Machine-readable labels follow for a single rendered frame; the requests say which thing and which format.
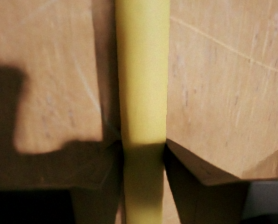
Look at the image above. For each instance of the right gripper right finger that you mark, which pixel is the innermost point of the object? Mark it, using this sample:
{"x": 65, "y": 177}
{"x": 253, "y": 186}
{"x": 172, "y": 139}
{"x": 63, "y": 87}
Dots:
{"x": 206, "y": 194}

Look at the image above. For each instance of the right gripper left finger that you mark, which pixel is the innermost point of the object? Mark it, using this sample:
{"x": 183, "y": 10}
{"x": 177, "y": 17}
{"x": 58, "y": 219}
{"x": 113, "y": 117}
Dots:
{"x": 93, "y": 199}

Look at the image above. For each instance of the long yellow rail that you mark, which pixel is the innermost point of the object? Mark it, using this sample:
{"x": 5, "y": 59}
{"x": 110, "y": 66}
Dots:
{"x": 142, "y": 31}

